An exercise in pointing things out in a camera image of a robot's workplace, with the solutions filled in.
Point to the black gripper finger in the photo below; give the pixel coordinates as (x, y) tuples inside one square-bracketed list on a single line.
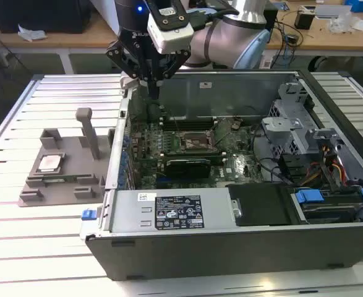
[(119, 54), (176, 63)]

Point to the thin locking lever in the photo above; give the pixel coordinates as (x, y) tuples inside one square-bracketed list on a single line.
[(176, 125)]

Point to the silver CPU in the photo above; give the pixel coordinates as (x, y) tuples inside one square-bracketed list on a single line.
[(49, 162)]

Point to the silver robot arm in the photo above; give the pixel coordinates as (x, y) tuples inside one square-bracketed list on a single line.
[(218, 40)]

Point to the grey case latch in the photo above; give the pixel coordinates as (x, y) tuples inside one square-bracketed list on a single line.
[(126, 83)]

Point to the wooden desk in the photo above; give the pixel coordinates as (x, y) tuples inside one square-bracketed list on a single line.
[(85, 37)]

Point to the black RAM slot bank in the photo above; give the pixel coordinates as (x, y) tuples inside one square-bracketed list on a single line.
[(187, 123), (193, 153)]

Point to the black computer tower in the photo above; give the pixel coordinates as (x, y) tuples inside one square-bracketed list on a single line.
[(39, 15)]

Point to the crumpled white paper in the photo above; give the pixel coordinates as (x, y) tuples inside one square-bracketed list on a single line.
[(31, 34)]

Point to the grey parts rack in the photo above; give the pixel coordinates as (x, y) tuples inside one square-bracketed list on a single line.
[(73, 148)]

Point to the black graphics card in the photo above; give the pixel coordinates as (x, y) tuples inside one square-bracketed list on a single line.
[(187, 168)]

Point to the black power adapter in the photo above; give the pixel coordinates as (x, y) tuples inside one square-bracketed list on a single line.
[(292, 38)]

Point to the green motherboard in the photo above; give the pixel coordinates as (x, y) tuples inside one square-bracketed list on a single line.
[(240, 164)]

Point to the metal drive cage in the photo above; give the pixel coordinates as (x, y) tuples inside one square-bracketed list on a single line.
[(280, 123)]

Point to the small black box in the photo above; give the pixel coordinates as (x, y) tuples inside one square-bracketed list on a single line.
[(303, 20)]

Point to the green RAM stick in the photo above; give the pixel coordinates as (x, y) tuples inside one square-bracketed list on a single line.
[(60, 179)]

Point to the silver power supply unit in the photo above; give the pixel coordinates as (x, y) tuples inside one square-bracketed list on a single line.
[(128, 216)]

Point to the blue plastic case clip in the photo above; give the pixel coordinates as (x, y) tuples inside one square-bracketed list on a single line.
[(87, 215)]

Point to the black plastic shroud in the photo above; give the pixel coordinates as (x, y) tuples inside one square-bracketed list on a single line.
[(261, 204)]

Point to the grey flat box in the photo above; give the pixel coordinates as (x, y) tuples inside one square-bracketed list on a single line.
[(332, 11)]

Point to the clear plastic bag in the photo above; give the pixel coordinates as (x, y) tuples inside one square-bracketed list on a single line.
[(342, 23)]

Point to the hard disk in blue carrier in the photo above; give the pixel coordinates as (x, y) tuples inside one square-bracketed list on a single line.
[(308, 196)]

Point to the open black PC case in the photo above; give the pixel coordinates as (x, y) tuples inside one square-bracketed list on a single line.
[(230, 253)]

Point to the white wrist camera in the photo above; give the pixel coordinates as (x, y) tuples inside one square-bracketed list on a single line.
[(169, 34)]

